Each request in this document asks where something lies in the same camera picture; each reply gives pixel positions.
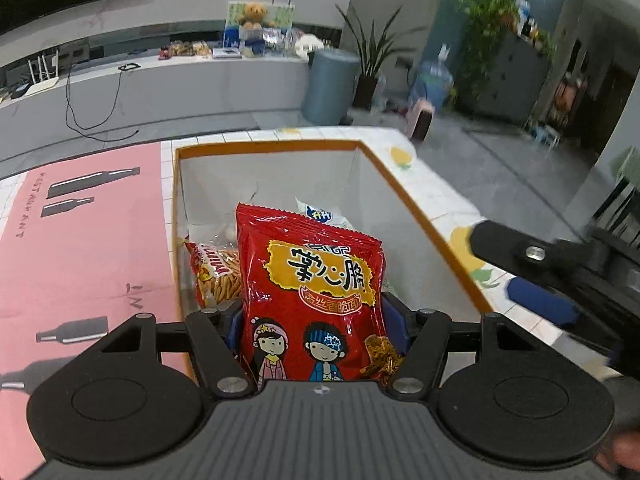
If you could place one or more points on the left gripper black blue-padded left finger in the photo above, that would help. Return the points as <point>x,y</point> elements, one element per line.
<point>210,341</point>

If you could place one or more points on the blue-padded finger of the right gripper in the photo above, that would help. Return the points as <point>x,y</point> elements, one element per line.
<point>552,307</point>

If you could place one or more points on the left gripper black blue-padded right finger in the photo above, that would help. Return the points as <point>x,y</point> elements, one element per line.
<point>424,338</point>

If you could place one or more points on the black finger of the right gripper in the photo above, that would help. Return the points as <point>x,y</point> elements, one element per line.
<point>540,262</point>

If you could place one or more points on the red yellow pretzel stick bag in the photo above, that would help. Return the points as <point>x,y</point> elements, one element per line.
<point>217,274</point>

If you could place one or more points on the red cartoon noodle snack bag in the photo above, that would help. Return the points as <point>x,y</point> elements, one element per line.
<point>311,298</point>

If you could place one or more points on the white chips snack bag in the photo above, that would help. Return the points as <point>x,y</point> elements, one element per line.
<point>323,216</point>

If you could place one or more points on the person's right hand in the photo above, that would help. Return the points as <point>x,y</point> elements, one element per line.
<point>620,453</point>

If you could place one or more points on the orange rimmed white storage box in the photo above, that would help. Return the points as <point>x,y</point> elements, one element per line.
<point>400,207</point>

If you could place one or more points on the pink restaurant table mat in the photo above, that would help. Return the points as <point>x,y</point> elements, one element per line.
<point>84,244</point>

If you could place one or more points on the pink small heater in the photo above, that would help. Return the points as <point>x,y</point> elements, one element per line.
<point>419,120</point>

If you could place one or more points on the dark grey drawer cabinet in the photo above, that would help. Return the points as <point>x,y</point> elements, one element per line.
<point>514,82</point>

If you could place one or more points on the blue water jug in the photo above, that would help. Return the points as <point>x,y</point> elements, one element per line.
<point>433,81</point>

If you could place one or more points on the trailing green ivy plant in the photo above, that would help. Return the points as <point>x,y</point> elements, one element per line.
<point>487,23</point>

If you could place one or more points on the tall leafy potted plant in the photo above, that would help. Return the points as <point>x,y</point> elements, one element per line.
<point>374,48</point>

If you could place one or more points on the grey round trash bin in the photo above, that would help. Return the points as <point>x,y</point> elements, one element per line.
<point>330,87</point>

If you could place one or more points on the white wifi router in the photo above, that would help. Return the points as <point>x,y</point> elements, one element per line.
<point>43,74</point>

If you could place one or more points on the brown teddy bear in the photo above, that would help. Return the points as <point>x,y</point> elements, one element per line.
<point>255,16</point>

